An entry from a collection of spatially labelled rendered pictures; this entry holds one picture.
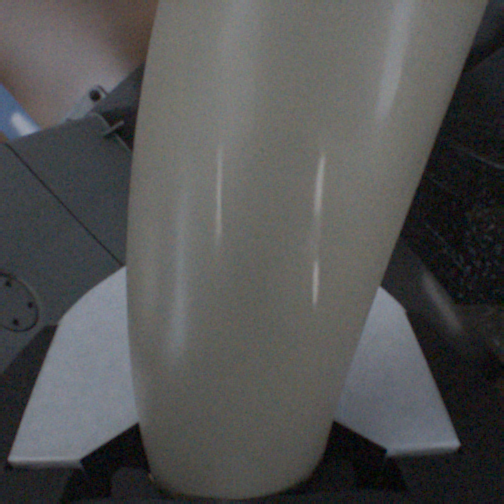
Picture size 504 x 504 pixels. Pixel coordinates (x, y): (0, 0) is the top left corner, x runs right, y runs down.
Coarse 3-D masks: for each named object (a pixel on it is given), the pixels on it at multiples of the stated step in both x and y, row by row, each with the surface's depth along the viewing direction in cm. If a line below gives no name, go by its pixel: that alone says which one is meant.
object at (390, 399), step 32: (384, 320) 9; (384, 352) 8; (416, 352) 8; (352, 384) 7; (384, 384) 7; (416, 384) 7; (352, 416) 6; (384, 416) 6; (416, 416) 6; (448, 416) 6; (352, 448) 6; (384, 448) 6; (416, 448) 6; (448, 448) 6
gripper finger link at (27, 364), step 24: (48, 336) 8; (24, 360) 8; (0, 384) 7; (24, 384) 7; (0, 408) 6; (24, 408) 7; (0, 432) 6; (0, 456) 6; (0, 480) 5; (24, 480) 5; (48, 480) 5; (72, 480) 5
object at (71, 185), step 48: (96, 96) 92; (0, 144) 56; (48, 144) 68; (96, 144) 85; (0, 192) 50; (48, 192) 60; (96, 192) 73; (0, 240) 46; (48, 240) 54; (96, 240) 64; (0, 288) 42; (48, 288) 48; (0, 336) 38
